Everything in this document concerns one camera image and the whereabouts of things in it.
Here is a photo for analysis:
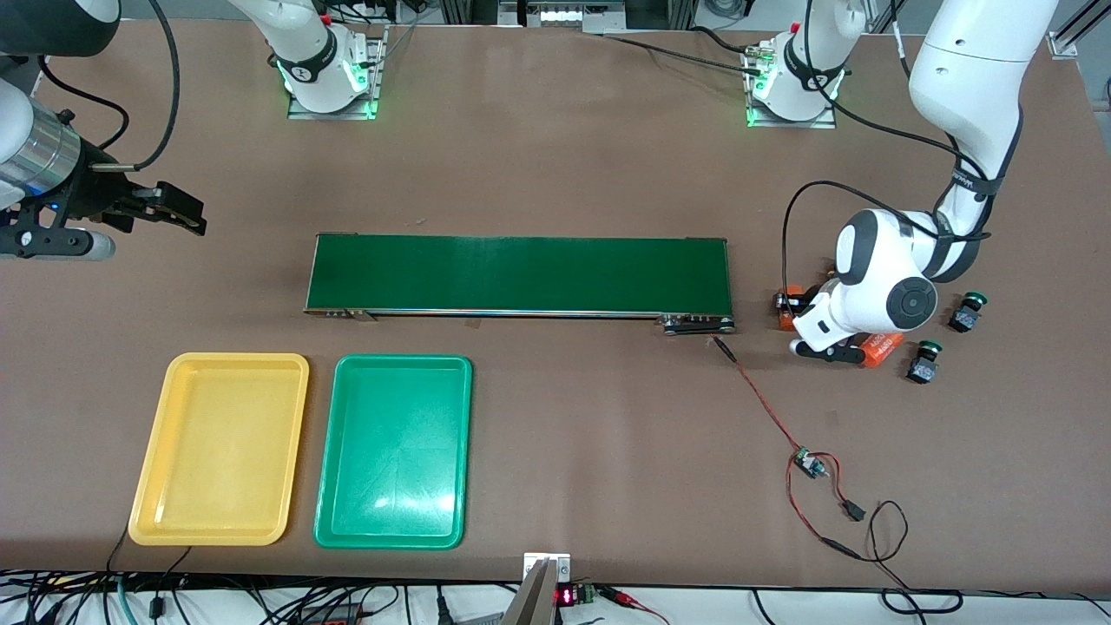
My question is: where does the grey metal camera mount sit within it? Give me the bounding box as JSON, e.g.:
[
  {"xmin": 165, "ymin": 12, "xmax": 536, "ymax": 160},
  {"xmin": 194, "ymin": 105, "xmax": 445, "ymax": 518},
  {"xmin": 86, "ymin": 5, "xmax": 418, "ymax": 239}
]
[{"xmin": 499, "ymin": 552, "xmax": 574, "ymax": 625}]

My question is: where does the thin black looped cable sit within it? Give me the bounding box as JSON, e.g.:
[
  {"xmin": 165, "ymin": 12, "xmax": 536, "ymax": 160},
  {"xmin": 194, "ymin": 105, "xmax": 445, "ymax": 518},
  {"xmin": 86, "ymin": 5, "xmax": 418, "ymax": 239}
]
[{"xmin": 864, "ymin": 499, "xmax": 964, "ymax": 615}]

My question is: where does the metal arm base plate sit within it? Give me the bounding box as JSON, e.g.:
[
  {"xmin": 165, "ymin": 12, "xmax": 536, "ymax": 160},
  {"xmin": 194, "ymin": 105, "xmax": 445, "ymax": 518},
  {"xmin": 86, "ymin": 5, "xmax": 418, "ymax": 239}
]
[
  {"xmin": 286, "ymin": 24, "xmax": 385, "ymax": 121},
  {"xmin": 745, "ymin": 39, "xmax": 838, "ymax": 129}
]

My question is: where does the aluminium corner profile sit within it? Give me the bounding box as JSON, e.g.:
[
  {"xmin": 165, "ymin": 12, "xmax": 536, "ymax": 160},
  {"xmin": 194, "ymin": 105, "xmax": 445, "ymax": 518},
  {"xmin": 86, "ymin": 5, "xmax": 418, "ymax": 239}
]
[{"xmin": 1049, "ymin": 0, "xmax": 1111, "ymax": 60}]

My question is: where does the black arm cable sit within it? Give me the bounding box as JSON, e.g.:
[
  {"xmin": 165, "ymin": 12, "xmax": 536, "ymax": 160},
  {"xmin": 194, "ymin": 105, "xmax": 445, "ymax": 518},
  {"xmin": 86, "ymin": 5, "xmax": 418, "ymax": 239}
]
[
  {"xmin": 91, "ymin": 0, "xmax": 181, "ymax": 171},
  {"xmin": 781, "ymin": 0, "xmax": 995, "ymax": 300},
  {"xmin": 36, "ymin": 56, "xmax": 131, "ymax": 150}
]

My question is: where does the red clip lead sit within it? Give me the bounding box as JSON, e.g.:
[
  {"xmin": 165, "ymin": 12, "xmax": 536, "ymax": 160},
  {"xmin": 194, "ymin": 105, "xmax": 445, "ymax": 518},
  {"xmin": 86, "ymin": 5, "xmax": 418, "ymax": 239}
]
[{"xmin": 599, "ymin": 586, "xmax": 671, "ymax": 625}]

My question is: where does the yellow plastic tray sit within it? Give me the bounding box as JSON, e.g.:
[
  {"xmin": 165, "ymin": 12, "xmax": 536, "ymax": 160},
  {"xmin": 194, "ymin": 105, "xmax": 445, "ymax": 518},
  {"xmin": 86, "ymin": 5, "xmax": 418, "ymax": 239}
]
[{"xmin": 128, "ymin": 352, "xmax": 311, "ymax": 548}]

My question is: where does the black power cable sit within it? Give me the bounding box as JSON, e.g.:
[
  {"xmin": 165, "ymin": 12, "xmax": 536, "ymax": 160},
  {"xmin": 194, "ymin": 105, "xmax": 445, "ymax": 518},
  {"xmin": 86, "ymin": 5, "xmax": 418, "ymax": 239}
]
[{"xmin": 599, "ymin": 26, "xmax": 769, "ymax": 79}]

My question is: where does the green plastic tray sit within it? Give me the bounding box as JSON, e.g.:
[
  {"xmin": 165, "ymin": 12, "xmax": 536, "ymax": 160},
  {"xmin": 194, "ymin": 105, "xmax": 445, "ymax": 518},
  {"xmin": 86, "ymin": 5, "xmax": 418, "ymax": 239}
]
[{"xmin": 313, "ymin": 354, "xmax": 474, "ymax": 551}]

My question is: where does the tangled floor cable bundle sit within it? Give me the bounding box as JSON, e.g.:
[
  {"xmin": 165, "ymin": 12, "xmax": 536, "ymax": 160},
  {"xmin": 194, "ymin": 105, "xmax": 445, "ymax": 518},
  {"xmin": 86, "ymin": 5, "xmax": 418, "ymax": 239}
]
[{"xmin": 0, "ymin": 545, "xmax": 522, "ymax": 625}]

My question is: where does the green conveyor belt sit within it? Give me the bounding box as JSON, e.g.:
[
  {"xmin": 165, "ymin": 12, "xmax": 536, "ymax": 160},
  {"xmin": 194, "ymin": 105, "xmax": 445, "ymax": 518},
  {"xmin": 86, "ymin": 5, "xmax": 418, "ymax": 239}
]
[{"xmin": 304, "ymin": 233, "xmax": 737, "ymax": 336}]

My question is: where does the red and black wire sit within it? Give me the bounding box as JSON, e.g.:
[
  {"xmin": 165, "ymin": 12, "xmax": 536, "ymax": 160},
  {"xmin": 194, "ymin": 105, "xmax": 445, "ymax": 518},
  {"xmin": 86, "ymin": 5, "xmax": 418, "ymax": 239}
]
[{"xmin": 712, "ymin": 335, "xmax": 867, "ymax": 561}]

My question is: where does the dark frame with white light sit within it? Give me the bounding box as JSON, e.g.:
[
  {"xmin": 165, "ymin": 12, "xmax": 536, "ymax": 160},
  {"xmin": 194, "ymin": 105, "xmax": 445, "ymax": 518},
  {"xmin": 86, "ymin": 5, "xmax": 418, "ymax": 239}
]
[{"xmin": 438, "ymin": 0, "xmax": 695, "ymax": 36}]

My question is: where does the green push button switch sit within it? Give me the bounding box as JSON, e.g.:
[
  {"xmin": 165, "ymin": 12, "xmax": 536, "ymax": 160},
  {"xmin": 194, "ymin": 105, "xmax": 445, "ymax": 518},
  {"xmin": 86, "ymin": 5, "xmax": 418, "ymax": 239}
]
[
  {"xmin": 907, "ymin": 340, "xmax": 943, "ymax": 385},
  {"xmin": 948, "ymin": 293, "xmax": 989, "ymax": 333}
]

